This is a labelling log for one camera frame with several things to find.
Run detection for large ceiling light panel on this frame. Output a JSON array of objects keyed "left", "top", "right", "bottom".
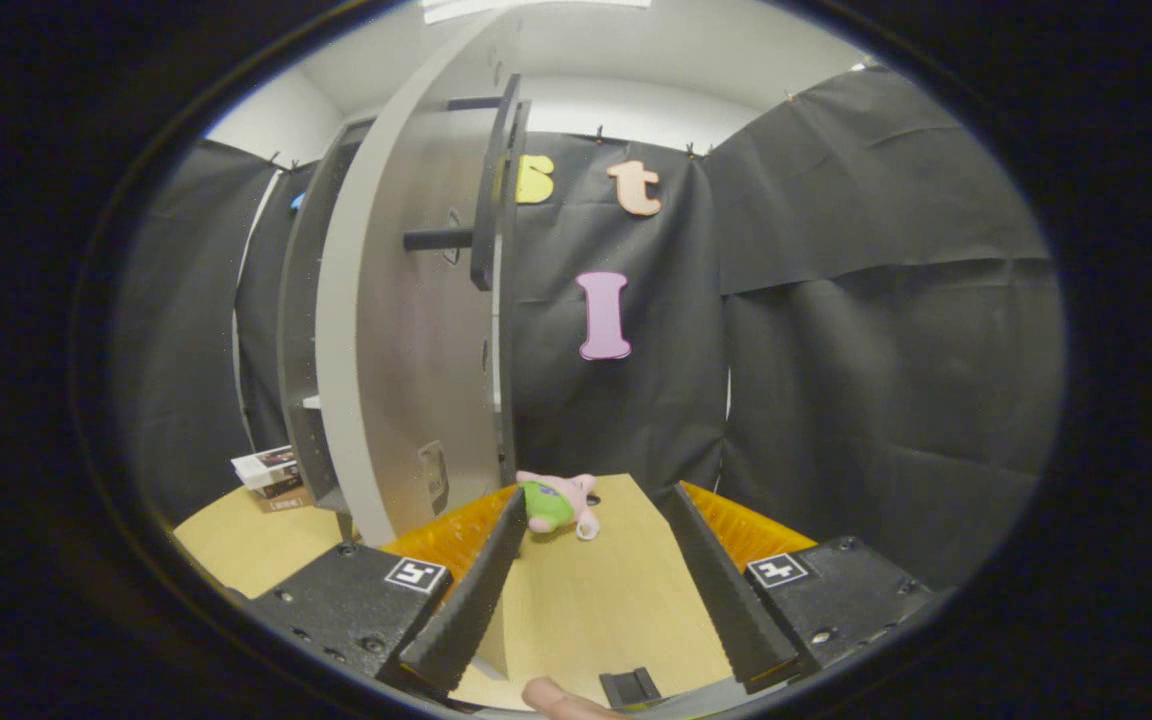
[{"left": 423, "top": 0, "right": 653, "bottom": 24}]

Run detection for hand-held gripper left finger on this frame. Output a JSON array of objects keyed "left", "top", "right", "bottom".
[{"left": 236, "top": 487, "right": 529, "bottom": 698}]

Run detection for light grey shoe cabinet door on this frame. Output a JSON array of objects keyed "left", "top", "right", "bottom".
[{"left": 316, "top": 10, "right": 534, "bottom": 548}]

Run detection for black door handle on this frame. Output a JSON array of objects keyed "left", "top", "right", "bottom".
[{"left": 403, "top": 73, "right": 534, "bottom": 292}]

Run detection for brown book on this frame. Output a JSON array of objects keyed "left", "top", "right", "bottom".
[{"left": 254, "top": 483, "right": 316, "bottom": 514}]

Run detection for pink and green plush toy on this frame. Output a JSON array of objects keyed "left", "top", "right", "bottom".
[{"left": 516, "top": 470, "right": 601, "bottom": 542}]

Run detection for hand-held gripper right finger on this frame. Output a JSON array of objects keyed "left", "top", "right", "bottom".
[{"left": 658, "top": 482, "right": 937, "bottom": 694}]

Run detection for black backdrop cloth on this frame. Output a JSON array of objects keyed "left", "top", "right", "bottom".
[{"left": 111, "top": 65, "right": 1067, "bottom": 593}]

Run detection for grey shoe cabinet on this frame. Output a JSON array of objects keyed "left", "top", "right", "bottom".
[{"left": 276, "top": 118, "right": 379, "bottom": 543}]

